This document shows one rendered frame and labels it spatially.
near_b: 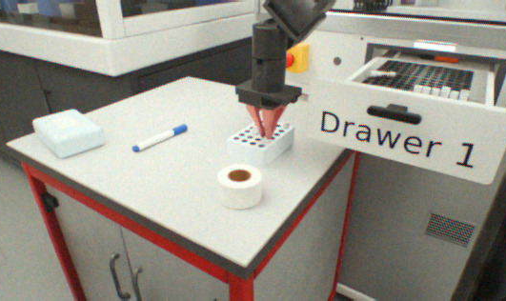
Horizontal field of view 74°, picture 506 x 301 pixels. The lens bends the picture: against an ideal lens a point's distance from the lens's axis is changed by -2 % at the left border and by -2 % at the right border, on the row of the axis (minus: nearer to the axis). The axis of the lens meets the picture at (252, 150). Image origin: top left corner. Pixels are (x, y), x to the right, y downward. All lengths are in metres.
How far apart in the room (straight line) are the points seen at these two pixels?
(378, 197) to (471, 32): 0.49
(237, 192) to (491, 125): 0.36
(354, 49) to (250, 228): 0.56
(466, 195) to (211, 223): 0.69
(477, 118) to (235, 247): 0.37
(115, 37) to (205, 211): 0.69
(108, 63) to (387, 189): 0.88
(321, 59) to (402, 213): 0.49
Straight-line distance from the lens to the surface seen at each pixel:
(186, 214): 0.53
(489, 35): 0.86
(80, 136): 0.75
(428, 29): 0.86
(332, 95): 0.58
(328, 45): 0.93
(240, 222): 0.51
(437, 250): 1.12
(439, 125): 0.55
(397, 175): 1.01
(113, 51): 1.09
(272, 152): 0.64
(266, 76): 0.57
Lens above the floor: 1.09
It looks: 29 degrees down
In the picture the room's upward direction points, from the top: straight up
